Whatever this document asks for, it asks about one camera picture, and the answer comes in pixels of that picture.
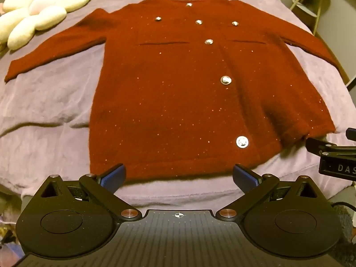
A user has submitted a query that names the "black cable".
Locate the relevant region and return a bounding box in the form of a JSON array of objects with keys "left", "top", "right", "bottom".
[{"left": 330, "top": 201, "right": 356, "bottom": 214}]

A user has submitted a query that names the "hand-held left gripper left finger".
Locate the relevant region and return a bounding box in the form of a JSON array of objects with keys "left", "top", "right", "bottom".
[{"left": 35, "top": 164, "right": 141, "bottom": 221}]

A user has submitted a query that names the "red knit cardigan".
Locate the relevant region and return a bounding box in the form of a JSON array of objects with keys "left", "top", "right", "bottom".
[{"left": 4, "top": 0, "right": 348, "bottom": 181}]

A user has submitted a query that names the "bed with purple sheet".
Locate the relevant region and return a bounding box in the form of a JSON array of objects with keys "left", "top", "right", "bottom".
[{"left": 0, "top": 0, "right": 356, "bottom": 209}]

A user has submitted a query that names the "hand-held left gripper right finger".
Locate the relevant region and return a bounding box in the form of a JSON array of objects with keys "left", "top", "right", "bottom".
[{"left": 215, "top": 164, "right": 323, "bottom": 221}]

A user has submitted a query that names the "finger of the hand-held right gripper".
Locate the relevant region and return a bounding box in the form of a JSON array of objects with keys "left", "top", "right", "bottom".
[{"left": 305, "top": 136, "right": 356, "bottom": 157}]

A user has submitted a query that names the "yellow side table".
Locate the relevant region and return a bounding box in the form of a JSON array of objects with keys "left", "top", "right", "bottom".
[{"left": 289, "top": 0, "right": 332, "bottom": 36}]

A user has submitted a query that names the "cream flower-shaped plush pillow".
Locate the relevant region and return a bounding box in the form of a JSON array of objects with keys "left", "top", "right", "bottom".
[{"left": 0, "top": 0, "right": 96, "bottom": 51}]

